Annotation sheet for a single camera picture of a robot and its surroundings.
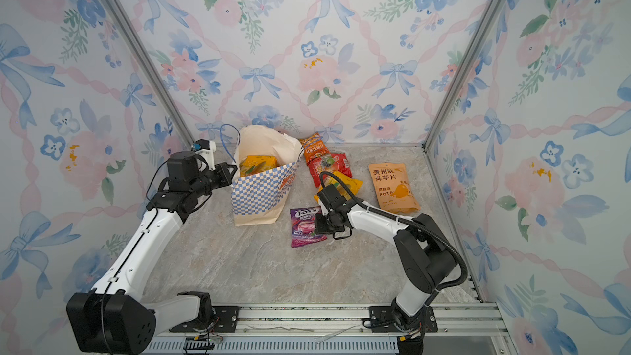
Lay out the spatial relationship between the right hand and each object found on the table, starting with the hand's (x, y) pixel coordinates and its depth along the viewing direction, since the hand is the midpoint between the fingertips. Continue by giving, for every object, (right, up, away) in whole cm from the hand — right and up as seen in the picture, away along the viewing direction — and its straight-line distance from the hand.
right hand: (319, 227), depth 89 cm
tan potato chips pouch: (+31, +13, +11) cm, 35 cm away
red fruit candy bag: (+5, +24, +17) cm, 30 cm away
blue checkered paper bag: (-19, +11, -6) cm, 23 cm away
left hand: (-26, +22, -11) cm, 36 cm away
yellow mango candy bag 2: (+12, +14, +11) cm, 22 cm away
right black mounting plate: (+19, -24, -16) cm, 35 cm away
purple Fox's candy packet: (-6, 0, +1) cm, 6 cm away
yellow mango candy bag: (-26, +23, +11) cm, 37 cm away
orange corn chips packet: (-2, +32, +26) cm, 42 cm away
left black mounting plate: (-29, -24, -15) cm, 41 cm away
